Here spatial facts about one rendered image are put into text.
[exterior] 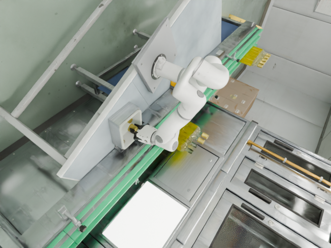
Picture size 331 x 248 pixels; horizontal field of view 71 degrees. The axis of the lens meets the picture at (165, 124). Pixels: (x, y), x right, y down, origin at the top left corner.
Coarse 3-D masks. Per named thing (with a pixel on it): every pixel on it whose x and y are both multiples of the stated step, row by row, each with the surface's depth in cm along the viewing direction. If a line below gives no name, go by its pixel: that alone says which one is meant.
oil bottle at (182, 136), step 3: (180, 132) 160; (183, 132) 160; (180, 135) 158; (183, 135) 158; (186, 135) 158; (180, 138) 157; (183, 138) 157; (186, 138) 157; (189, 138) 157; (186, 141) 156; (189, 141) 156; (189, 144) 157
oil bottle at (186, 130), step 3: (183, 126) 163; (186, 126) 164; (180, 129) 162; (183, 129) 162; (186, 129) 162; (189, 129) 162; (186, 132) 160; (189, 132) 160; (192, 132) 160; (195, 132) 161; (189, 135) 159; (192, 135) 159; (195, 135) 160; (192, 138) 160
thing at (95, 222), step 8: (232, 72) 219; (208, 96) 194; (160, 152) 156; (152, 160) 151; (144, 168) 147; (136, 176) 143; (128, 184) 140; (120, 192) 136; (112, 200) 133; (104, 208) 130; (96, 224) 124; (88, 232) 121; (80, 240) 118
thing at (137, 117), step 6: (132, 114) 127; (138, 114) 134; (126, 120) 124; (132, 120) 141; (138, 120) 138; (120, 126) 122; (126, 126) 141; (120, 132) 125; (126, 132) 144; (126, 138) 142; (132, 138) 143; (126, 144) 139
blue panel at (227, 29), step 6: (222, 24) 244; (228, 24) 245; (222, 30) 236; (228, 30) 236; (234, 30) 237; (222, 36) 227; (120, 72) 183; (114, 78) 177; (120, 78) 178; (114, 84) 173; (102, 90) 168; (108, 90) 168
